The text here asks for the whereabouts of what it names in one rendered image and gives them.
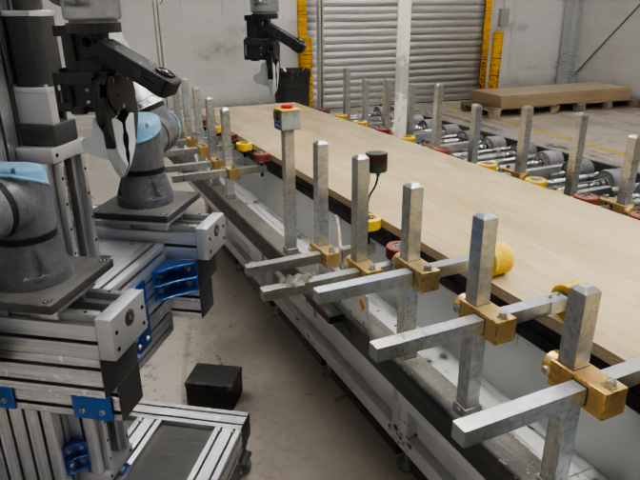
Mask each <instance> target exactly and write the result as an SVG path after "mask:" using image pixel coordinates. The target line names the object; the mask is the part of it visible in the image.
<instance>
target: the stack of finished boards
mask: <svg viewBox="0 0 640 480"><path fill-rule="evenodd" d="M470 91H471V94H470V95H471V97H470V99H471V101H472V102H476V103H480V104H484V105H489V106H493V107H496V108H500V109H505V108H517V107H524V106H527V105H529V106H542V105H554V104H567V103H579V102H591V101H604V100H615V99H628V98H630V87H624V86H617V85H611V84H604V83H597V82H588V83H572V84H558V85H543V86H528V87H513V88H499V89H483V90H470Z"/></svg>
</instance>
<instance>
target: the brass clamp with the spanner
mask: <svg viewBox="0 0 640 480"><path fill-rule="evenodd" d="M345 261H347V263H348V266H349V267H348V269H353V268H357V269H358V270H360V271H361V274H360V277H365V276H369V275H374V274H378V273H383V270H382V269H381V268H379V267H378V266H376V265H375V264H374V263H372V262H371V260H369V259H368V260H367V261H362V262H357V263H356V262H355V261H353V260H352V259H351V258H350V255H349V256H347V257H346V259H345ZM370 264H373V265H375V267H376V270H369V267H370Z"/></svg>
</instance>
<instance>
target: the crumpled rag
mask: <svg viewBox="0 0 640 480"><path fill-rule="evenodd" d="M311 279H312V276H311V274H309V273H308V272H307V273H306V274H301V273H297V274H295V275H294V276H291V275H290V274H287V275H286V276H285V278H282V279H281V281H280V283H281V284H287V285H286V287H287V288H293V287H296V288H297V287H298V286H305V283H308V282H309V281H310V280H311Z"/></svg>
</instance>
